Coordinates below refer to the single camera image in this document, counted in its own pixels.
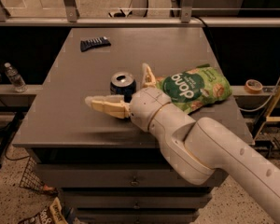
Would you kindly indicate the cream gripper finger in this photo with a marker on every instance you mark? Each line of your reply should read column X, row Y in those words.
column 148, row 79
column 112, row 105

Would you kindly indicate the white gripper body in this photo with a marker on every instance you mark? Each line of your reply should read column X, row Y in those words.
column 146, row 106

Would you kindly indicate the blue pepsi can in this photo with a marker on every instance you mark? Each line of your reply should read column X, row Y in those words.
column 123, row 83

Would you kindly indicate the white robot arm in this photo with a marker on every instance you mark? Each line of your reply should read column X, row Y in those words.
column 196, row 148

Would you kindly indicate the green dang chips bag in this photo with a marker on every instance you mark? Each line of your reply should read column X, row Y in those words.
column 190, row 90

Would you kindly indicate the grey drawer cabinet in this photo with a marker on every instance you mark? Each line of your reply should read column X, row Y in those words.
column 106, row 169

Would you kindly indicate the dark blue snack bar wrapper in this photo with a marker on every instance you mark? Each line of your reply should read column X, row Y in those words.
column 94, row 43

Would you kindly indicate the clear plastic water bottle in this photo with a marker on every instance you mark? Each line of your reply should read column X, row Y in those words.
column 15, row 78

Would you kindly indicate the roll of masking tape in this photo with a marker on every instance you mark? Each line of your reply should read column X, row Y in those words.
column 253, row 86

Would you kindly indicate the brown snack bag on floor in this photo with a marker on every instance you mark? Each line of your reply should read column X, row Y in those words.
column 49, row 215

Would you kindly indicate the black stand leg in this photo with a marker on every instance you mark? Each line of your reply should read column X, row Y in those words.
column 9, row 132

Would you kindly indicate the grey metal railing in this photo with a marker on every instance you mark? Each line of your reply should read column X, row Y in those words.
column 140, row 13

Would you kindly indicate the wire mesh basket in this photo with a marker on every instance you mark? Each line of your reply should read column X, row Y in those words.
column 31, row 181

